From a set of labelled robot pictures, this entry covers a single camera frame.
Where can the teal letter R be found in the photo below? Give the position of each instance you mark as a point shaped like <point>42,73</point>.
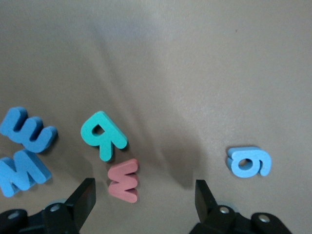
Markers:
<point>107,148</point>

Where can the blue letter g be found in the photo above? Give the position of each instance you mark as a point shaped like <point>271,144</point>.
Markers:
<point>265,165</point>

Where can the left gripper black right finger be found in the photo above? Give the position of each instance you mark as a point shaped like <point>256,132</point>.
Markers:
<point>214,219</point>

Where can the blue letter M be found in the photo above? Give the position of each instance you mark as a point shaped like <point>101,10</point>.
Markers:
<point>14,175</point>

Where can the blue letter E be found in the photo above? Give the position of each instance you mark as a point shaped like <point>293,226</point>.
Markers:
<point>31,143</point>

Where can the red letter w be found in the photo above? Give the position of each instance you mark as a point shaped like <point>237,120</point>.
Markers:
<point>122,192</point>

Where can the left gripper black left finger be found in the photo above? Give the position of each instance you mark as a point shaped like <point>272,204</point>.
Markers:
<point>68,217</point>

